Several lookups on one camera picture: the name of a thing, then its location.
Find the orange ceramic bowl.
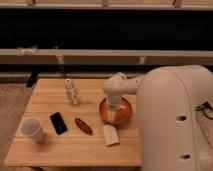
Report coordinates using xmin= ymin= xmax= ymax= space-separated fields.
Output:
xmin=99 ymin=98 xmax=133 ymax=125

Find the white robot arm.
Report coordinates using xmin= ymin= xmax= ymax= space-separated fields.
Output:
xmin=103 ymin=65 xmax=213 ymax=171

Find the wooden table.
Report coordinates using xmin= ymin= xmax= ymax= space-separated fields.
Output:
xmin=4 ymin=79 xmax=141 ymax=167

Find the black smartphone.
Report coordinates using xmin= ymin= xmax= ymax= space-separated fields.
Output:
xmin=50 ymin=112 xmax=68 ymax=135

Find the white paper cup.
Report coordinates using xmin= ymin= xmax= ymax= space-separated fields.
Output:
xmin=20 ymin=118 xmax=45 ymax=142

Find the black cable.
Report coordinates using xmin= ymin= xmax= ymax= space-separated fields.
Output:
xmin=195 ymin=101 xmax=213 ymax=120

